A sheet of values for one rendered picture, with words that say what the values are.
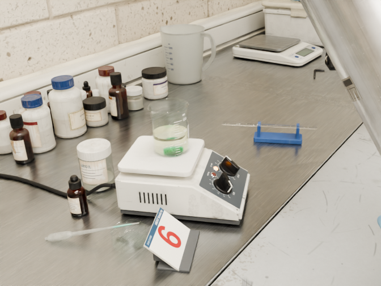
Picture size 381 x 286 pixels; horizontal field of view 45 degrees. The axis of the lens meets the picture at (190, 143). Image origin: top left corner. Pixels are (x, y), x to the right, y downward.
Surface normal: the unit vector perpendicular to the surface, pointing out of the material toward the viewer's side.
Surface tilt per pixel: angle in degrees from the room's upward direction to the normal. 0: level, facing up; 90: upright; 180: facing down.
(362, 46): 88
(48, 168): 0
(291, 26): 93
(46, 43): 90
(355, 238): 0
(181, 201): 90
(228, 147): 0
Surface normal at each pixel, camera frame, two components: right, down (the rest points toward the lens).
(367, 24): -0.39, 0.24
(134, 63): 0.81, 0.23
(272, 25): -0.55, 0.44
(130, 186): -0.22, 0.44
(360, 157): -0.04, -0.90
